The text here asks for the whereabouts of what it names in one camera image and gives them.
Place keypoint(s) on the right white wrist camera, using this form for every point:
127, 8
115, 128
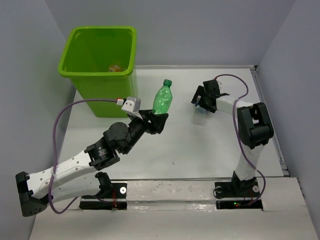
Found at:
219, 84

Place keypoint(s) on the small orange bottle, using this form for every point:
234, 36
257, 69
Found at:
114, 69

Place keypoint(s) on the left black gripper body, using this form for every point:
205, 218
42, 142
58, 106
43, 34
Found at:
136, 128

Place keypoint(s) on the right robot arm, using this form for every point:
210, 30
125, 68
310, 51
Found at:
253, 128

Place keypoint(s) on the green plastic bin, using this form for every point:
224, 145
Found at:
85, 60

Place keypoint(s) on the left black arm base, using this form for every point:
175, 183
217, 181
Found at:
111, 195

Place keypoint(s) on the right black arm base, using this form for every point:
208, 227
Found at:
237, 194

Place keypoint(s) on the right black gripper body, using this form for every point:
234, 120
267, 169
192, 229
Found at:
204, 103

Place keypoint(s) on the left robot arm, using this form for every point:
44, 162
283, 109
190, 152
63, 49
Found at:
82, 174

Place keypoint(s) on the clear bottle green blue label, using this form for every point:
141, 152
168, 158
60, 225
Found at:
199, 114

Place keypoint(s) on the green plastic bottle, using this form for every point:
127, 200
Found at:
163, 98

